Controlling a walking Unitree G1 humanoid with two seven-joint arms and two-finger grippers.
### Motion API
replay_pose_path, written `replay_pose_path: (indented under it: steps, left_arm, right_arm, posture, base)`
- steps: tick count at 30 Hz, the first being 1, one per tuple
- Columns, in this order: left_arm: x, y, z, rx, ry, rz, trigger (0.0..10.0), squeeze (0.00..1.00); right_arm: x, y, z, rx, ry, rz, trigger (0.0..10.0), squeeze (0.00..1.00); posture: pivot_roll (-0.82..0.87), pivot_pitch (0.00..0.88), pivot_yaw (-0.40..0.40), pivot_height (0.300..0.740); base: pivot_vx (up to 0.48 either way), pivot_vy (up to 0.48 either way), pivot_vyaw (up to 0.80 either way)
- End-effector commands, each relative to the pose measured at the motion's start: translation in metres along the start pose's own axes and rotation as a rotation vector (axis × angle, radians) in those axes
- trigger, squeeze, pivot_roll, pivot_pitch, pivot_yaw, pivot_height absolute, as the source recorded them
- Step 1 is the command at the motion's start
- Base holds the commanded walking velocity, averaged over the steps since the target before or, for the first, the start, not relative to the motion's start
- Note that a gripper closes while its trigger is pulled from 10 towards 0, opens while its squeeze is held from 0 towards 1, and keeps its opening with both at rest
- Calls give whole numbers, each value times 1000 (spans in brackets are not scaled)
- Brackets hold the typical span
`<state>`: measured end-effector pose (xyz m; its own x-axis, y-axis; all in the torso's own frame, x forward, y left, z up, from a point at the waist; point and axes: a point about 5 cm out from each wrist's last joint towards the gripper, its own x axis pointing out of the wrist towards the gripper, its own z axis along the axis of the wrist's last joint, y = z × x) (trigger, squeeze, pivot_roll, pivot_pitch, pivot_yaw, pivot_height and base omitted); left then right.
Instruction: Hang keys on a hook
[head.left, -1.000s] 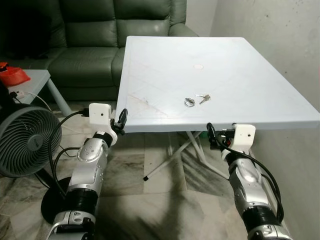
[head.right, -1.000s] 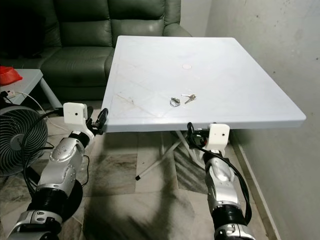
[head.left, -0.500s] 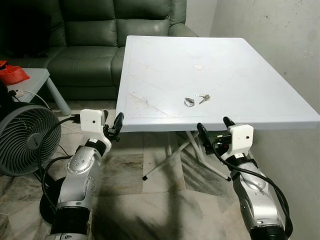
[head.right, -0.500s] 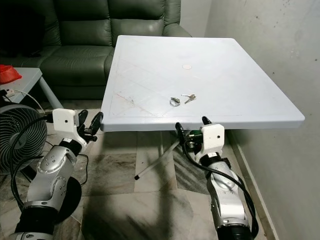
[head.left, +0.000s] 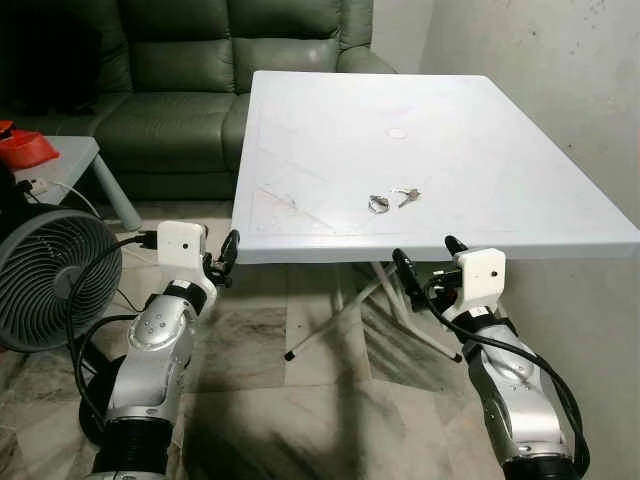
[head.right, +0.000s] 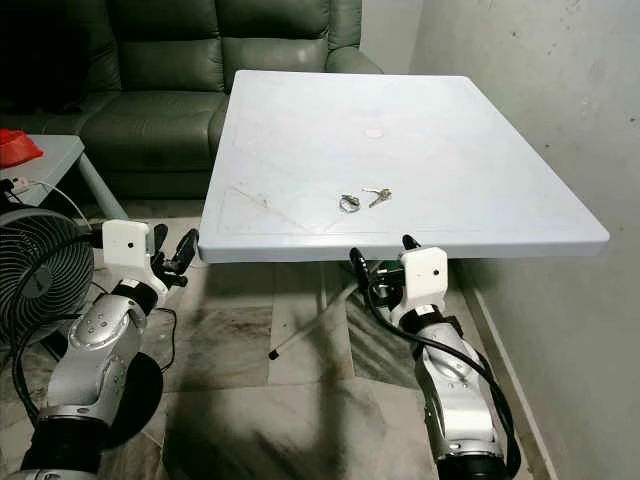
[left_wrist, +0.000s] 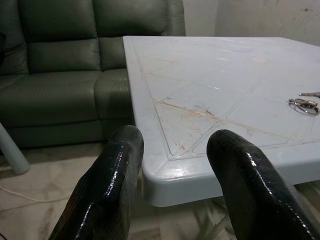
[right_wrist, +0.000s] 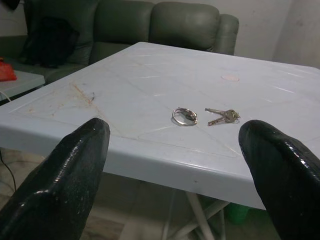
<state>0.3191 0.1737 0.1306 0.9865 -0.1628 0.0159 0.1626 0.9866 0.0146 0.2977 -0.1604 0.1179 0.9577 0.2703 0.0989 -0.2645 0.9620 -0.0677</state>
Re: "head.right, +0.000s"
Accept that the black floor fan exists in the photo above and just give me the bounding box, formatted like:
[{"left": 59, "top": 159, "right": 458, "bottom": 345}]
[{"left": 0, "top": 206, "right": 97, "bottom": 353}]

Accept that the dark green leather sofa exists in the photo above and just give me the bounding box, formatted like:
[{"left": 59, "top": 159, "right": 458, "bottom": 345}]
[{"left": 0, "top": 0, "right": 384, "bottom": 199}]

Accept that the grey side table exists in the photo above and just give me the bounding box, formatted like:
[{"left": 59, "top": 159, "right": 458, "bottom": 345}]
[{"left": 0, "top": 134, "right": 130, "bottom": 221}]

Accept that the white plastic folding table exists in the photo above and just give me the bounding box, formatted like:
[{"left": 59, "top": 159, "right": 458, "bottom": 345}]
[{"left": 198, "top": 70, "right": 611, "bottom": 361}]

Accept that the red bowl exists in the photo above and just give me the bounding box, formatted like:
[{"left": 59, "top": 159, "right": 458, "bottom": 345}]
[{"left": 0, "top": 128, "right": 44, "bottom": 170}]

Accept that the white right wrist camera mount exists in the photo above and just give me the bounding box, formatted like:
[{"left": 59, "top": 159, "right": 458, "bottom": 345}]
[{"left": 398, "top": 246, "right": 449, "bottom": 313}]

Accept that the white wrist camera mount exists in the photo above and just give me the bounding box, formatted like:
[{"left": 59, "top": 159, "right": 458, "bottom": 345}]
[
  {"left": 101, "top": 219, "right": 154, "bottom": 293},
  {"left": 398, "top": 246, "right": 449, "bottom": 313}
]

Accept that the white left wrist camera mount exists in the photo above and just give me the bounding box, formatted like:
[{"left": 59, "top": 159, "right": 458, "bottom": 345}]
[{"left": 101, "top": 219, "right": 154, "bottom": 293}]

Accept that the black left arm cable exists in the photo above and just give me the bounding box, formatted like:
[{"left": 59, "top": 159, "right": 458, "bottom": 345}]
[{"left": 10, "top": 230, "right": 106, "bottom": 431}]

